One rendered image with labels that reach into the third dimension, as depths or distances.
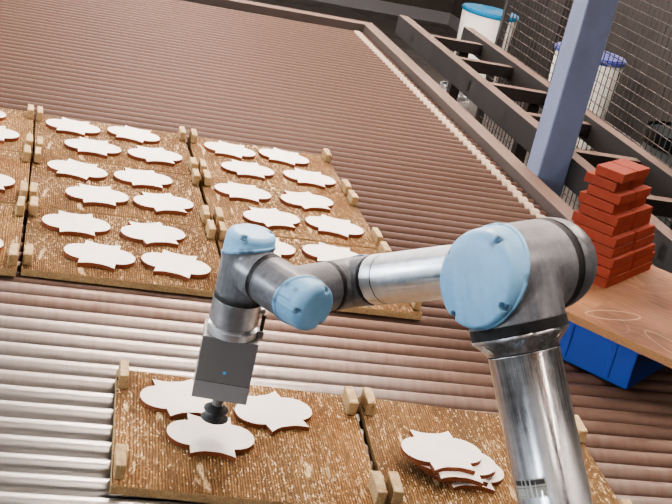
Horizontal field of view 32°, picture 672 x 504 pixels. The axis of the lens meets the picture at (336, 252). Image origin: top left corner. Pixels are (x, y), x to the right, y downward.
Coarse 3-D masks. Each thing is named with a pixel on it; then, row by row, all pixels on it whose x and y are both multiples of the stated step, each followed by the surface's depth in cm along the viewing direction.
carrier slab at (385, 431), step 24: (360, 408) 205; (384, 408) 206; (408, 408) 208; (432, 408) 210; (384, 432) 198; (408, 432) 200; (432, 432) 201; (456, 432) 203; (480, 432) 205; (384, 456) 190; (504, 456) 199; (384, 480) 184; (408, 480) 185; (432, 480) 187; (504, 480) 191; (600, 480) 198
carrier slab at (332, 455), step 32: (128, 384) 194; (128, 416) 185; (160, 416) 187; (320, 416) 198; (352, 416) 201; (128, 448) 176; (160, 448) 178; (256, 448) 184; (288, 448) 186; (320, 448) 188; (352, 448) 191; (128, 480) 169; (160, 480) 170; (192, 480) 172; (224, 480) 174; (256, 480) 176; (288, 480) 178; (320, 480) 180; (352, 480) 182
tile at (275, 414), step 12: (252, 396) 198; (264, 396) 199; (276, 396) 200; (240, 408) 193; (252, 408) 194; (264, 408) 195; (276, 408) 196; (288, 408) 197; (300, 408) 198; (240, 420) 191; (252, 420) 190; (264, 420) 191; (276, 420) 192; (288, 420) 193; (300, 420) 194; (276, 432) 190
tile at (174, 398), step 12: (156, 384) 195; (168, 384) 195; (180, 384) 196; (192, 384) 197; (144, 396) 190; (156, 396) 191; (168, 396) 192; (180, 396) 193; (192, 396) 193; (156, 408) 188; (168, 408) 188; (180, 408) 189; (192, 408) 190
